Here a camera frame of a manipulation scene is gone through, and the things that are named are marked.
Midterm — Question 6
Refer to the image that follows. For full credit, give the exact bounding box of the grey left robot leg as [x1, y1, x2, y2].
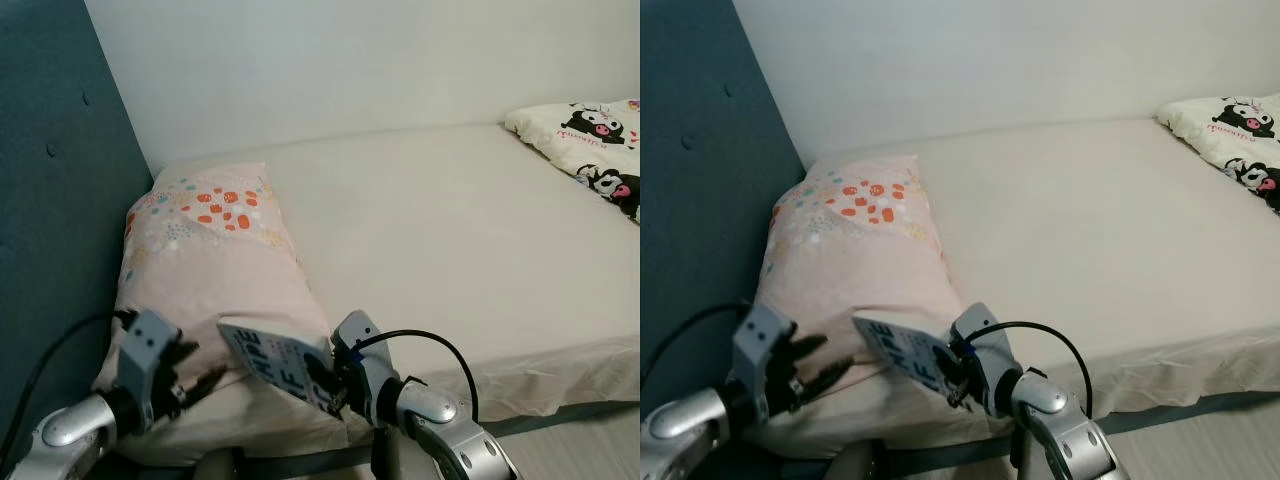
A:
[190, 450, 242, 480]
[830, 440, 887, 480]

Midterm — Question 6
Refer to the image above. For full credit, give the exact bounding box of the teal upholstered headboard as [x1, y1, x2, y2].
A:
[0, 0, 157, 471]
[640, 0, 810, 452]

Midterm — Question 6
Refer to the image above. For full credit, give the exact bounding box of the white blue lettered book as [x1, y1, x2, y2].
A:
[852, 315, 970, 402]
[217, 318, 337, 417]

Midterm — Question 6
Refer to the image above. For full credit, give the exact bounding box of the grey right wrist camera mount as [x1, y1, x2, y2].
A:
[950, 303, 1024, 412]
[332, 310, 397, 417]

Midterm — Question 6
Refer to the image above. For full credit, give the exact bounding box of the teal bed frame base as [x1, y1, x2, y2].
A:
[95, 399, 641, 480]
[745, 389, 1280, 477]

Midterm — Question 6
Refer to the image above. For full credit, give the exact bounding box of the pink patterned pillow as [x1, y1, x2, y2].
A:
[92, 162, 337, 447]
[750, 155, 977, 442]

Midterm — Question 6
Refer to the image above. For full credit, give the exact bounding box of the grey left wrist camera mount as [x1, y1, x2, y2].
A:
[118, 310, 184, 402]
[733, 303, 797, 397]

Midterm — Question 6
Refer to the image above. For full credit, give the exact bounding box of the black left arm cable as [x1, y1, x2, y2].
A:
[0, 312, 137, 471]
[640, 303, 752, 387]

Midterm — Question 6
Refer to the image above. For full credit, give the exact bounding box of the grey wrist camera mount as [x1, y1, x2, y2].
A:
[118, 310, 184, 402]
[950, 303, 1024, 412]
[733, 303, 797, 397]
[332, 310, 397, 417]

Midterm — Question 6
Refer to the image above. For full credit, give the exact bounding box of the mattress with beige sheet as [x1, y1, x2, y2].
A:
[800, 118, 1280, 457]
[150, 122, 641, 467]

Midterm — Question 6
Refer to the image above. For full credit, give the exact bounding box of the cream cartoon print quilt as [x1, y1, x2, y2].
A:
[503, 98, 641, 227]
[1158, 92, 1280, 217]

